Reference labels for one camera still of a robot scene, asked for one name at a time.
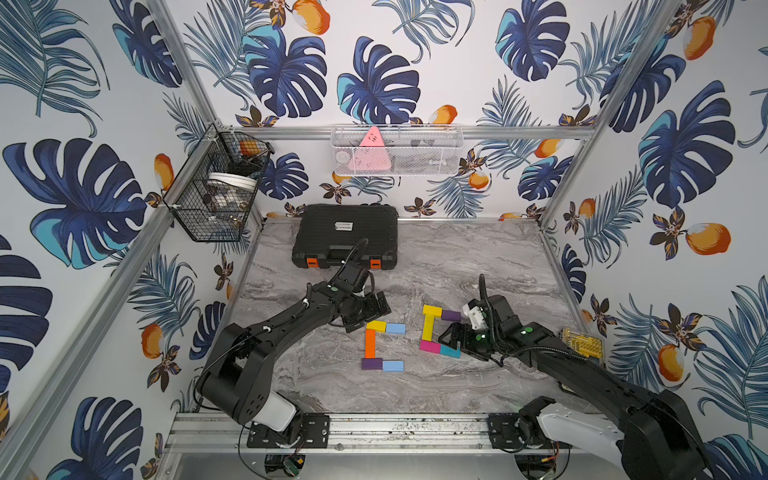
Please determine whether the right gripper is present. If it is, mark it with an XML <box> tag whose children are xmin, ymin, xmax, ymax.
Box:
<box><xmin>435</xmin><ymin>322</ymin><xmax>501</xmax><ymax>356</ymax></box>

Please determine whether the teal block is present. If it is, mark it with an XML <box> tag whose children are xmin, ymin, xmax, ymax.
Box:
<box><xmin>439</xmin><ymin>344</ymin><xmax>461</xmax><ymax>359</ymax></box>

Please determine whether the orange block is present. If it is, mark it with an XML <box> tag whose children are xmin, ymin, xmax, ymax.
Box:
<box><xmin>364</xmin><ymin>329</ymin><xmax>377</xmax><ymax>359</ymax></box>

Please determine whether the purple short block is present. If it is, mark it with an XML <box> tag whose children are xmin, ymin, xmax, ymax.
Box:
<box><xmin>440</xmin><ymin>309</ymin><xmax>462</xmax><ymax>322</ymax></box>

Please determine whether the magenta block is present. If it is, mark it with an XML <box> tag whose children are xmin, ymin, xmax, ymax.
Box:
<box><xmin>419</xmin><ymin>339</ymin><xmax>441</xmax><ymax>355</ymax></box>

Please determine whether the long yellow block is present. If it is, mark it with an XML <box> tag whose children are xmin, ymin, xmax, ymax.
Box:
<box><xmin>422</xmin><ymin>315</ymin><xmax>434</xmax><ymax>342</ymax></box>

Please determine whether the short yellow block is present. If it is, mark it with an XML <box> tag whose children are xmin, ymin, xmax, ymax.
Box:
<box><xmin>422</xmin><ymin>305</ymin><xmax>443</xmax><ymax>318</ymax></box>
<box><xmin>366</xmin><ymin>320</ymin><xmax>387</xmax><ymax>333</ymax></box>

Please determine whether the dark purple block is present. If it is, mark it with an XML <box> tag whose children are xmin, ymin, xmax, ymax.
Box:
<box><xmin>361</xmin><ymin>358</ymin><xmax>383</xmax><ymax>370</ymax></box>

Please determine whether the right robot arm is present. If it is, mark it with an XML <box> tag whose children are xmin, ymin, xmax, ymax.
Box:
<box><xmin>438</xmin><ymin>323</ymin><xmax>712</xmax><ymax>479</ymax></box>

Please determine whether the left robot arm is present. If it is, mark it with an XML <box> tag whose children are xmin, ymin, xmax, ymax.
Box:
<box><xmin>195</xmin><ymin>282</ymin><xmax>391</xmax><ymax>432</ymax></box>

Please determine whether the black plastic tool case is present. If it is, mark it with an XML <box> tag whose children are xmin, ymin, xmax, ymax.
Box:
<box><xmin>291</xmin><ymin>204</ymin><xmax>398</xmax><ymax>270</ymax></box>

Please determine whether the yellow screwdriver bit set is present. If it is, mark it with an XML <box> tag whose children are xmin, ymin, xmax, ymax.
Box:
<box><xmin>559</xmin><ymin>328</ymin><xmax>605</xmax><ymax>366</ymax></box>

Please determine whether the pink triangle item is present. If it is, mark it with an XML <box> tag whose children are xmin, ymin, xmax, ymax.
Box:
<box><xmin>347</xmin><ymin>126</ymin><xmax>392</xmax><ymax>173</ymax></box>

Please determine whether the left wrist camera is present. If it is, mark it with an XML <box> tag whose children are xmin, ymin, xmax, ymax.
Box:
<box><xmin>329</xmin><ymin>262</ymin><xmax>370</xmax><ymax>295</ymax></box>

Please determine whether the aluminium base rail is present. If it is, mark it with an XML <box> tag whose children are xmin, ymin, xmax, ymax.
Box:
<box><xmin>165</xmin><ymin>406</ymin><xmax>623</xmax><ymax>458</ymax></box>

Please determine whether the black wire basket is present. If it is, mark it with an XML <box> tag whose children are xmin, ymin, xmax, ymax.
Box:
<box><xmin>163</xmin><ymin>125</ymin><xmax>275</xmax><ymax>243</ymax></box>

